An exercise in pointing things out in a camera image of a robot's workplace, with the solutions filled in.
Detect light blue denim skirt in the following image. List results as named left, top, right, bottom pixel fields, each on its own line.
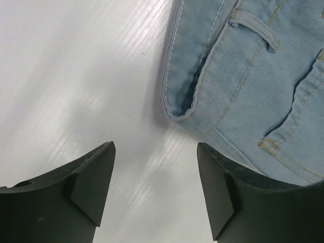
left=161, top=0, right=323, bottom=186

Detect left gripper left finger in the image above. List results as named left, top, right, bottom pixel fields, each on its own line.
left=1, top=142, right=115, bottom=243

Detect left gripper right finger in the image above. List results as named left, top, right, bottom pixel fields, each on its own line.
left=197, top=143, right=323, bottom=243

